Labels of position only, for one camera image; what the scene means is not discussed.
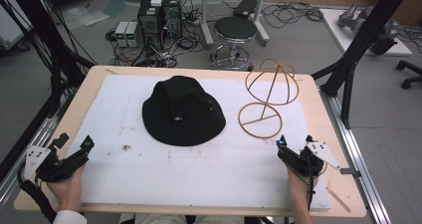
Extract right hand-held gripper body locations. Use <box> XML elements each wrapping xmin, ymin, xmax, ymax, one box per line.
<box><xmin>277</xmin><ymin>140</ymin><xmax>342</xmax><ymax>178</ymax></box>

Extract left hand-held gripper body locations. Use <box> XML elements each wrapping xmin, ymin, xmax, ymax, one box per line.
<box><xmin>21</xmin><ymin>144</ymin><xmax>91</xmax><ymax>184</ymax></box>

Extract person's left hand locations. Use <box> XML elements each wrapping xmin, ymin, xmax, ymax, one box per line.
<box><xmin>45</xmin><ymin>164</ymin><xmax>87</xmax><ymax>214</ymax></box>

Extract person's right hand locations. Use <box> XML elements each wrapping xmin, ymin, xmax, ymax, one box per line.
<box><xmin>286</xmin><ymin>166</ymin><xmax>319</xmax><ymax>216</ymax></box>

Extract thin wooden stick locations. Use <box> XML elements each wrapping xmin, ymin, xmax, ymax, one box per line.
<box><xmin>325</xmin><ymin>186</ymin><xmax>352</xmax><ymax>214</ymax></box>

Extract rattan hat stand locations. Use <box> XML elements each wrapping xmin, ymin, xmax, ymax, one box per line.
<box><xmin>237</xmin><ymin>58</ymin><xmax>301</xmax><ymax>140</ymax></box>

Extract black bucket hat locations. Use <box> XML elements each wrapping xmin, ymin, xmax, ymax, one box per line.
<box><xmin>141</xmin><ymin>75</ymin><xmax>227</xmax><ymax>147</ymax></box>

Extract white foam mat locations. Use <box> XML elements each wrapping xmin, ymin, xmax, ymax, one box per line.
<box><xmin>49</xmin><ymin>74</ymin><xmax>332</xmax><ymax>212</ymax></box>

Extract white platform board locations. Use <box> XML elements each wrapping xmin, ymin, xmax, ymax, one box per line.
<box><xmin>318</xmin><ymin>8</ymin><xmax>413</xmax><ymax>58</ymax></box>

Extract small white power supply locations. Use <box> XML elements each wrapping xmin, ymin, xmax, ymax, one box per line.
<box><xmin>124</xmin><ymin>21</ymin><xmax>142</xmax><ymax>48</ymax></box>
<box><xmin>114</xmin><ymin>21</ymin><xmax>129</xmax><ymax>48</ymax></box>

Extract black office chair base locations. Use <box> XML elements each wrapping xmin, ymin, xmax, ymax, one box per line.
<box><xmin>395</xmin><ymin>59</ymin><xmax>422</xmax><ymax>91</ymax></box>

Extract black round stool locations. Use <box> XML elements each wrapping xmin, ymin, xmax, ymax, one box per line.
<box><xmin>209</xmin><ymin>16</ymin><xmax>259</xmax><ymax>71</ymax></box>

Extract black computer tower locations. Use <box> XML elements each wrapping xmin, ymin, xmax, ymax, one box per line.
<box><xmin>136</xmin><ymin>0</ymin><xmax>164</xmax><ymax>51</ymax></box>
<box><xmin>161</xmin><ymin>0</ymin><xmax>184</xmax><ymax>40</ymax></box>

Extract flat black box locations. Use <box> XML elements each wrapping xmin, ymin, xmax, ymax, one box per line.
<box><xmin>232</xmin><ymin>0</ymin><xmax>259</xmax><ymax>20</ymax></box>

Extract white table legs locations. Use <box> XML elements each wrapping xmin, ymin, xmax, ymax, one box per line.
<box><xmin>198</xmin><ymin>0</ymin><xmax>272</xmax><ymax>50</ymax></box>

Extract aluminium rail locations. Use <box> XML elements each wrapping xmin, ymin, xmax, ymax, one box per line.
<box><xmin>318</xmin><ymin>88</ymin><xmax>394</xmax><ymax>224</ymax></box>
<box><xmin>0</xmin><ymin>94</ymin><xmax>79</xmax><ymax>205</ymax></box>

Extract black sleeved gripper cable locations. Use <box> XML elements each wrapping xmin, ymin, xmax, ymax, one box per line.
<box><xmin>16</xmin><ymin>162</ymin><xmax>58</xmax><ymax>224</ymax></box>

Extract small grey metal bracket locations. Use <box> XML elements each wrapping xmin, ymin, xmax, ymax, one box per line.
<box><xmin>339</xmin><ymin>167</ymin><xmax>362</xmax><ymax>179</ymax></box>

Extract black frame post with cables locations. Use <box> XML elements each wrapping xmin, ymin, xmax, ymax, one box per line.
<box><xmin>0</xmin><ymin>0</ymin><xmax>98</xmax><ymax>115</ymax></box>

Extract tangle of black floor cables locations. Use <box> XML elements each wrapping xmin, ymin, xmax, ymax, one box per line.
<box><xmin>260</xmin><ymin>0</ymin><xmax>324</xmax><ymax>30</ymax></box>

